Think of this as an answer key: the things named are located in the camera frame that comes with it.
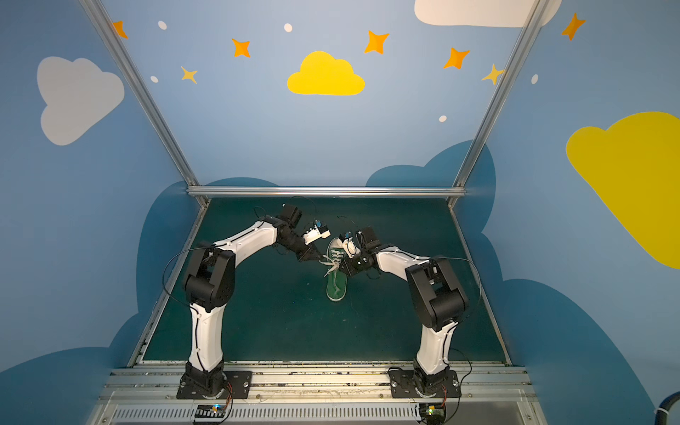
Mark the green canvas sneaker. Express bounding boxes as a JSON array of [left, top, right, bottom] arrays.
[[326, 238, 348, 302]]

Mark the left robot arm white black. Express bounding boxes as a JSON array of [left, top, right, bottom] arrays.
[[183, 205, 330, 386]]

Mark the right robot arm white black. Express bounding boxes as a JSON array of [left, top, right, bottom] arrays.
[[339, 227, 469, 387]]

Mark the right controller board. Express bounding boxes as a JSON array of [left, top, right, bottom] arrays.
[[417, 404, 446, 425]]

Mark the controller board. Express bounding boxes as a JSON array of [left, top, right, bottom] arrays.
[[192, 404, 227, 424], [417, 404, 446, 425]]

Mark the left controller board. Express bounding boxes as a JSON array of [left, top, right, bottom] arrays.
[[192, 404, 227, 424]]

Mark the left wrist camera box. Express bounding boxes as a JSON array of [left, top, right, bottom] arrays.
[[303, 220, 330, 245]]

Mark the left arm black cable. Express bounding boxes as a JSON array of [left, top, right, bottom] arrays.
[[160, 195, 320, 309]]

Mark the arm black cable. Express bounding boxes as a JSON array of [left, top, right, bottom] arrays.
[[435, 257, 485, 394], [160, 195, 320, 309]]

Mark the back aluminium frame bar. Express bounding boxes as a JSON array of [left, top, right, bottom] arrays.
[[187, 186, 466, 198]]

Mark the right aluminium frame post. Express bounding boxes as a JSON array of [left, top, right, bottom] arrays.
[[447, 0, 553, 212]]

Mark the aluminium frame post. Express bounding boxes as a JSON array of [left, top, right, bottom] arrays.
[[80, 0, 199, 189], [447, 0, 553, 212]]

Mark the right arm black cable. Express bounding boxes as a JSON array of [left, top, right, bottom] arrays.
[[435, 257, 485, 394]]

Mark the left aluminium frame post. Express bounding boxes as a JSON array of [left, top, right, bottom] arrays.
[[80, 0, 199, 189]]

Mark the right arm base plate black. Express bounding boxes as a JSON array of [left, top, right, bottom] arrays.
[[387, 368, 461, 398]]

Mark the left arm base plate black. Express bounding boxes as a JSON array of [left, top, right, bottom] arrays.
[[176, 369, 253, 400]]

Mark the front aluminium rail bed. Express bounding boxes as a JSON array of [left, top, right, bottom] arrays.
[[88, 361, 547, 424]]

